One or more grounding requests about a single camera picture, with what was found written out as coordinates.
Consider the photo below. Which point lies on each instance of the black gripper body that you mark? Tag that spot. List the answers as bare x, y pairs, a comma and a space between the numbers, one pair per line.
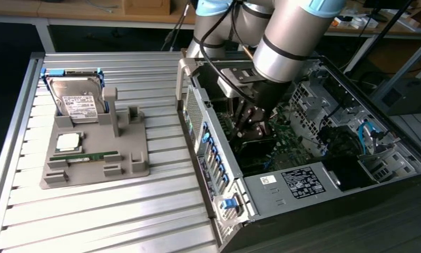
269, 96

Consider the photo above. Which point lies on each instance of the graphics card with metal bracket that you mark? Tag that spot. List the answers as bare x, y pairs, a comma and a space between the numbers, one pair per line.
258, 155

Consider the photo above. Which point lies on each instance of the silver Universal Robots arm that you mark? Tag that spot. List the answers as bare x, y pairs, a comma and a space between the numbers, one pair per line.
287, 39

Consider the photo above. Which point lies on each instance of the green motherboard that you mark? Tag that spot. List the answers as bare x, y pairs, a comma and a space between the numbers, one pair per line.
291, 137

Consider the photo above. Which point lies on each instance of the perforated metal disk bay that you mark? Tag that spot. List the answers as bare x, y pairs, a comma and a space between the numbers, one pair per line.
313, 102

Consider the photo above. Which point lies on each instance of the square chipset heatsink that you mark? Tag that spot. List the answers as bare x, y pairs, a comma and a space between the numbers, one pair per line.
286, 162

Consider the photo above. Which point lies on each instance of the grey power supply unit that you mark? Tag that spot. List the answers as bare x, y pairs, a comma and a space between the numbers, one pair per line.
263, 195

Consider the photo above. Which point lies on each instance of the blue case latch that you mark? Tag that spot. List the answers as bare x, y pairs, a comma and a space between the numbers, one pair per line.
229, 204

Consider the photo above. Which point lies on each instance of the grey plastic parts rack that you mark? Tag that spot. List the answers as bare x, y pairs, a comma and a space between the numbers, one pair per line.
126, 147

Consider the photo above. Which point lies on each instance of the orange and black box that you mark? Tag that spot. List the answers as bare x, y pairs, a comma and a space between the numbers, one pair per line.
342, 21

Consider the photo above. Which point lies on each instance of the white tape roll box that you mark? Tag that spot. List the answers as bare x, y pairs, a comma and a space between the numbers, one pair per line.
365, 23

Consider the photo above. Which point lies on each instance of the grey computer tower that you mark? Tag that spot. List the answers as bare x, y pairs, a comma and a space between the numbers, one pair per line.
407, 97

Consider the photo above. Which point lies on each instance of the open black PC case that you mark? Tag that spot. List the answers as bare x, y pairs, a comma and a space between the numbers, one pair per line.
337, 224

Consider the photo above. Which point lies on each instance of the black slanted pole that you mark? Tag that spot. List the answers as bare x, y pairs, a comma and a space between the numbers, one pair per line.
390, 25

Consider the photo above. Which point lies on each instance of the black monitor stand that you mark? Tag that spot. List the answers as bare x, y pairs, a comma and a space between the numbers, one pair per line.
378, 14

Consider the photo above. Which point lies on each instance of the green RAM stick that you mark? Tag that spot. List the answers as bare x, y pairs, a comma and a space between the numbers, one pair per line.
91, 157

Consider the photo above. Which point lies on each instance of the hard disk in blue caddy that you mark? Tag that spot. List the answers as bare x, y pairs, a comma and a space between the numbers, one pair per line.
77, 92

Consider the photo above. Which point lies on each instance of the large cardboard box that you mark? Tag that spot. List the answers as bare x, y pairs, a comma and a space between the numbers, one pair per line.
143, 6

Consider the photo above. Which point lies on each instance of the silver CPU chip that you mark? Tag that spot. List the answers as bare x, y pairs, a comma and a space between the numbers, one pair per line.
69, 142

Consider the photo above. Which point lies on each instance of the long wooden desk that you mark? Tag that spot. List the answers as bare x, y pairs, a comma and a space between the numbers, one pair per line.
74, 10

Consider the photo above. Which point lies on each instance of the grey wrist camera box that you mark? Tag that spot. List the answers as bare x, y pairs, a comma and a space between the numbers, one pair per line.
237, 75

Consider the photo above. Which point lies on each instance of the aluminium profile frame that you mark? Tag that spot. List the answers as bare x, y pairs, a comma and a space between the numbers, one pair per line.
413, 62

